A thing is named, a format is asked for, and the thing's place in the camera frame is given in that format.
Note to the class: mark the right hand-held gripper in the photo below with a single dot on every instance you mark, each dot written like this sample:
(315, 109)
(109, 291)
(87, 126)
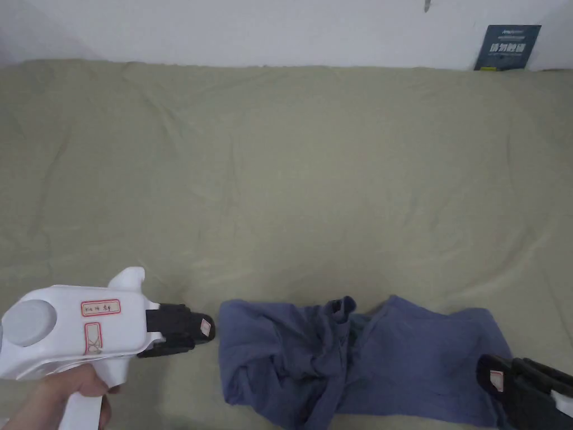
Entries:
(544, 394)

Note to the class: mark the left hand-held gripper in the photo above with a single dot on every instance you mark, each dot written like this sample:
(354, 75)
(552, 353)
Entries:
(67, 327)

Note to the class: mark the dark blue printed card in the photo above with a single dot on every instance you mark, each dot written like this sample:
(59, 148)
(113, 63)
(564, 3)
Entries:
(508, 47)

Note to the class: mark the person's left hand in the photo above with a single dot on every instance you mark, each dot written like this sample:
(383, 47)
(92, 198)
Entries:
(53, 394)

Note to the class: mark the bed with pale green sheet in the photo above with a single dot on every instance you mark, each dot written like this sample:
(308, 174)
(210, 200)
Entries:
(277, 179)

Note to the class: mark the dark blue shirt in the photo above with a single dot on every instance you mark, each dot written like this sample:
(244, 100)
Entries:
(358, 358)

